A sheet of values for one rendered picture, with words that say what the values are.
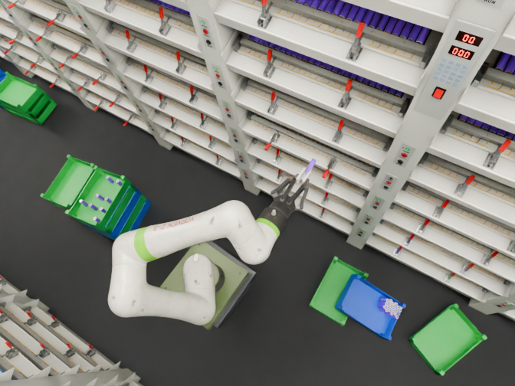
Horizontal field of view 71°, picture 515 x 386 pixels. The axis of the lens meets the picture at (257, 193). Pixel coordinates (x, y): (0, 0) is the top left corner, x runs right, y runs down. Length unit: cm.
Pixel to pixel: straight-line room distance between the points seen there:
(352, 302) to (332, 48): 139
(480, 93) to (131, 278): 111
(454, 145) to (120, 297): 110
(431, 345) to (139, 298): 151
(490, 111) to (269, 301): 150
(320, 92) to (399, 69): 28
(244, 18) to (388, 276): 157
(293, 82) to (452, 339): 158
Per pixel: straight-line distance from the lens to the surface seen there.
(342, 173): 150
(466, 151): 117
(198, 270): 159
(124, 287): 127
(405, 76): 100
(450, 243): 172
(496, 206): 137
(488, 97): 102
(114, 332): 232
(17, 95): 319
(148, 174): 253
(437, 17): 86
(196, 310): 152
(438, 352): 221
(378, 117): 116
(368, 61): 101
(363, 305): 208
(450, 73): 93
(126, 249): 129
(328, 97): 119
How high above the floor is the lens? 209
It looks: 66 degrees down
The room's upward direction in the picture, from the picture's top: 13 degrees counter-clockwise
